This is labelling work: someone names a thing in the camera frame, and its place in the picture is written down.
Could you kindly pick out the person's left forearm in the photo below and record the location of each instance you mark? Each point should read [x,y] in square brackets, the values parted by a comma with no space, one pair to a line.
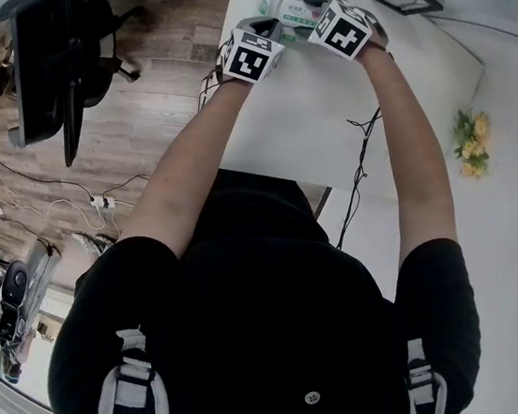
[179,174]

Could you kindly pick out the white lidded wet wipe pack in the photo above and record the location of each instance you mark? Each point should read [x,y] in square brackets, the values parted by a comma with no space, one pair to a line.
[292,12]

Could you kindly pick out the white table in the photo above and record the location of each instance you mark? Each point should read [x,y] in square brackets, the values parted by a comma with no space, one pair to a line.
[300,125]

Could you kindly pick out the white shirt button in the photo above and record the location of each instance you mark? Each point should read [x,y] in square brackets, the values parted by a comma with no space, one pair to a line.
[313,398]

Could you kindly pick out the person's black shirt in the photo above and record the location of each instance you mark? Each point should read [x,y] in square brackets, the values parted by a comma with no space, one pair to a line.
[262,305]

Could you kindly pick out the black office chair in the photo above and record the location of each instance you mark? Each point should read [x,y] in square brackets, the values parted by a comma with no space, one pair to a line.
[41,64]

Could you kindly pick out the person's right forearm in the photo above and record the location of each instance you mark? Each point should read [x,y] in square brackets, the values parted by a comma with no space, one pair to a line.
[401,135]

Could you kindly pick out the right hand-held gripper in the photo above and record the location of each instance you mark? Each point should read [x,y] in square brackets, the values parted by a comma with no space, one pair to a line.
[342,34]

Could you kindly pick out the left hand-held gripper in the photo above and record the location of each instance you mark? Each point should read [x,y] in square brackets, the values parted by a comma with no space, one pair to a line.
[247,61]

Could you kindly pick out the yellow artificial flowers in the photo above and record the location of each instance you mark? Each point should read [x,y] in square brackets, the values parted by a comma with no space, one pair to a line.
[471,149]

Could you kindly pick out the white power strip with plugs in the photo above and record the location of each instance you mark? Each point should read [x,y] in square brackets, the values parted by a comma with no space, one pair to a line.
[102,202]

